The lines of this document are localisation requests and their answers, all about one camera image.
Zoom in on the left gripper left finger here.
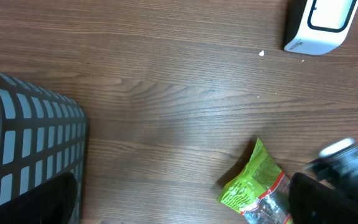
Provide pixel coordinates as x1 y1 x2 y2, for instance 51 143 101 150
0 172 78 224

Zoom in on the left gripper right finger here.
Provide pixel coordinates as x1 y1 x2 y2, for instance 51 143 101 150
288 172 358 224

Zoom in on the green gummy candy bag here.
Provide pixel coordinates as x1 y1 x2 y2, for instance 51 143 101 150
218 139 293 224

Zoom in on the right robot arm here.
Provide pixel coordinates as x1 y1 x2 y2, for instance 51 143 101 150
305 139 358 202

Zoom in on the white barcode scanner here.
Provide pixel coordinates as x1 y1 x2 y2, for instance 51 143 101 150
283 0 358 55

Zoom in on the grey plastic mesh basket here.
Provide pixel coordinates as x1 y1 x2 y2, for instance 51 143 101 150
0 72 88 223

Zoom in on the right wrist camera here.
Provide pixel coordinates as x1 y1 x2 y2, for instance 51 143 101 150
319 138 355 157

